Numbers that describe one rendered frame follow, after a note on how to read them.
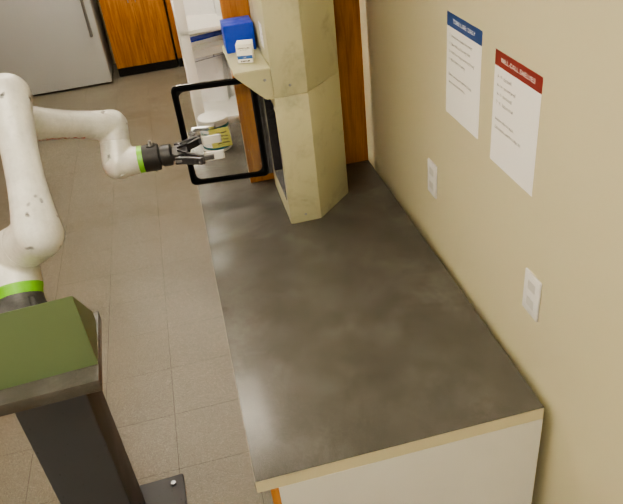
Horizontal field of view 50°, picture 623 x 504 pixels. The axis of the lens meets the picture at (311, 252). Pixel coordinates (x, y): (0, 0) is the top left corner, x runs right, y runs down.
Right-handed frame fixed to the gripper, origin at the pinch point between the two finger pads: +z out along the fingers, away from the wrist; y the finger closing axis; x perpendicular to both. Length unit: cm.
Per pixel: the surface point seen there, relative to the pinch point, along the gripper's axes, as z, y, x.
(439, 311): 52, -75, 28
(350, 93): 53, 24, -1
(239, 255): -0.4, -27.0, 28.4
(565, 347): 66, -117, 10
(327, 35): 40, -3, -33
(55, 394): -56, -75, 30
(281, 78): 22.6, -13.6, -24.9
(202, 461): -31, -29, 123
